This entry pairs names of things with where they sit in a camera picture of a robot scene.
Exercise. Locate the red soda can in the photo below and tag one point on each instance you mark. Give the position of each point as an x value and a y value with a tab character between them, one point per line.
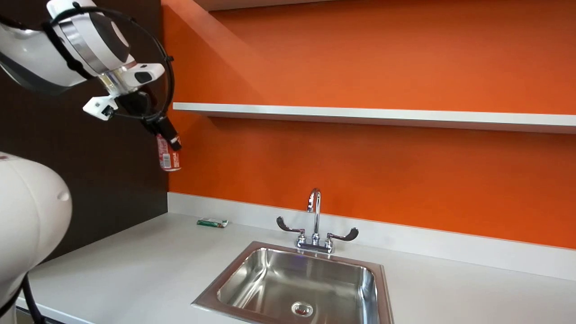
168	158

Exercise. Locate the green white small packet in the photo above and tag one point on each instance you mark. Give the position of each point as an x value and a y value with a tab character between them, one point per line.
213	223

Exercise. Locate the chrome faucet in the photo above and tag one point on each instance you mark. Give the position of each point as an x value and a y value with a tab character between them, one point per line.
314	223

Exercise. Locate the dark wood cabinet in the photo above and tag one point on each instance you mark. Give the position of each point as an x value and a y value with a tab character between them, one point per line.
109	181

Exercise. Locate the long white wall shelf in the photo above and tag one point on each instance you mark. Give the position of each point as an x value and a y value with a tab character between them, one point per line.
361	115

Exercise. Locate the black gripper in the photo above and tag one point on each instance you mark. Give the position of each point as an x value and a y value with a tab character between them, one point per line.
137	106

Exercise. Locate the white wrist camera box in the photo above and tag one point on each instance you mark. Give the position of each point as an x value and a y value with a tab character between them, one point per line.
101	109

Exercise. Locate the stainless steel sink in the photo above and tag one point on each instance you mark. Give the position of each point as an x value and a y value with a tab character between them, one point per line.
299	289

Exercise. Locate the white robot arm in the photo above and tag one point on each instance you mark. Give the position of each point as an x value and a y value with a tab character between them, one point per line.
29	217

